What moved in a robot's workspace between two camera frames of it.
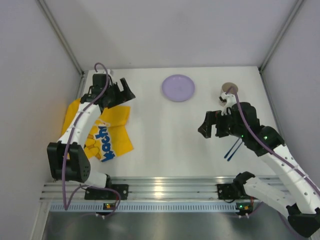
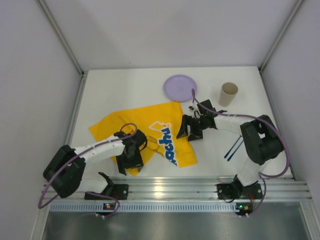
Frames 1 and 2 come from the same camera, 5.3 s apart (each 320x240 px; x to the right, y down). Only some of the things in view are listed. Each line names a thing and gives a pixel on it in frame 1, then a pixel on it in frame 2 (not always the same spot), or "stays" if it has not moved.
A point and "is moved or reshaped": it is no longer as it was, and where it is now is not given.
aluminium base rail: [171, 194] stays
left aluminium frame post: [61, 35] stays
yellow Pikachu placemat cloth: [109, 137] is moved or reshaped
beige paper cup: [226, 86] stays
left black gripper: [116, 92] to [130, 163]
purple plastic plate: [178, 87] stays
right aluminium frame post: [294, 11] stays
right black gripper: [217, 123] to [194, 125]
